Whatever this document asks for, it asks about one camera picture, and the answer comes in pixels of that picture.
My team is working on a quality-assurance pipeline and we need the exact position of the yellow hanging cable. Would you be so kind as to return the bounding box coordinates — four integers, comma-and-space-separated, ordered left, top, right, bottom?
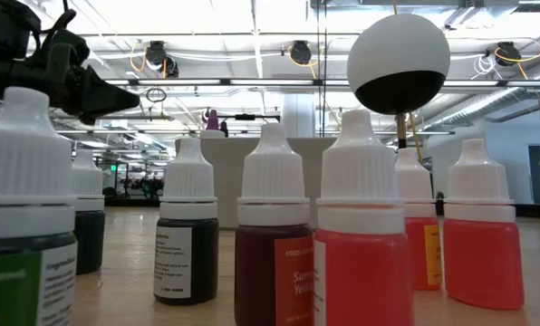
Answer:
391, 0, 425, 165

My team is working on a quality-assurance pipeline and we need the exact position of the white building column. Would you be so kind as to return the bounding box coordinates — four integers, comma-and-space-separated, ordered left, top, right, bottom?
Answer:
281, 92, 317, 139

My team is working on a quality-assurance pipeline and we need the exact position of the grey plastic tray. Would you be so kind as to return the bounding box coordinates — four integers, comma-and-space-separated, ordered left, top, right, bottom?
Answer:
174, 137, 343, 230

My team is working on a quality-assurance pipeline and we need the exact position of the small green-label coloring bottle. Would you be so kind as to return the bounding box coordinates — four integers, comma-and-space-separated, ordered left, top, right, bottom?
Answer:
0, 86, 79, 326

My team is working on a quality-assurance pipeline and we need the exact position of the grey ceiling pipe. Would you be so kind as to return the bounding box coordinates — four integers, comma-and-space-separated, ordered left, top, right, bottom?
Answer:
485, 97, 540, 124

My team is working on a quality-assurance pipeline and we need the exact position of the hanging black cable loop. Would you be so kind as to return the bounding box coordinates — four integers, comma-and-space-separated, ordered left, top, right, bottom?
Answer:
145, 86, 168, 104

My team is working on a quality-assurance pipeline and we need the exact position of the small black coloring bottle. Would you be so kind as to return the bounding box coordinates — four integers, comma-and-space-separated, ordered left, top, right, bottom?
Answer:
153, 137, 220, 306

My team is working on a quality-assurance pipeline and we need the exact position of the small red coloring bottle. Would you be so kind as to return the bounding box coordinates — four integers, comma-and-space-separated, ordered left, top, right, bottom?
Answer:
313, 108, 415, 326
441, 138, 526, 312

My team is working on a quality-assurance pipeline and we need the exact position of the white globe lamp black base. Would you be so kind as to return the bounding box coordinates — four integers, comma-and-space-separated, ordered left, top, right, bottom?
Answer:
345, 12, 452, 216

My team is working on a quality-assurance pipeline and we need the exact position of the small red bottle yellow label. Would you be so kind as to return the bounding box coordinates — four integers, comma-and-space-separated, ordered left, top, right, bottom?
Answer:
393, 147, 444, 292

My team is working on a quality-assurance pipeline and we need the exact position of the small dark green coloring bottle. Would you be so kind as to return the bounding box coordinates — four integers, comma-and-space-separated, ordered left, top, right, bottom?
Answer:
72, 149, 107, 276

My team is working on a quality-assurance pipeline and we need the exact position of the long ceiling light strip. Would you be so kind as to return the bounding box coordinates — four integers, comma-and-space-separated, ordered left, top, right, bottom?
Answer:
92, 77, 540, 89

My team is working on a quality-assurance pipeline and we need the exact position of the dark doorway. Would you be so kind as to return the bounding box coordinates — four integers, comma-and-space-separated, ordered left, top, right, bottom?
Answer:
526, 143, 540, 205

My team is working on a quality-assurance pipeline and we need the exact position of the background robot workstation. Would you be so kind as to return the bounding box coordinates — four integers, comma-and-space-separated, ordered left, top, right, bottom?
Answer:
104, 156, 165, 200

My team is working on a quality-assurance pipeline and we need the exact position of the silver ventilation duct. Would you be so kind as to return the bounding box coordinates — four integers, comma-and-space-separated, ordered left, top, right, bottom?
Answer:
426, 88, 540, 133

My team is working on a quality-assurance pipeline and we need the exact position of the black ceiling cable reel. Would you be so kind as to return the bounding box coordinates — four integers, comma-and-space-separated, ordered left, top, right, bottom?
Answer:
143, 39, 180, 79
288, 39, 314, 67
494, 40, 523, 68

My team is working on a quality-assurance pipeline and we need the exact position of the black aluminium table frame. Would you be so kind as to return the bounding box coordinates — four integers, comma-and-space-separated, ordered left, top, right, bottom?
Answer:
104, 195, 540, 222

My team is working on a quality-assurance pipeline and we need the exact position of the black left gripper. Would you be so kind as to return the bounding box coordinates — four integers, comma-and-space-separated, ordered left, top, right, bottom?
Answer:
34, 7, 142, 127

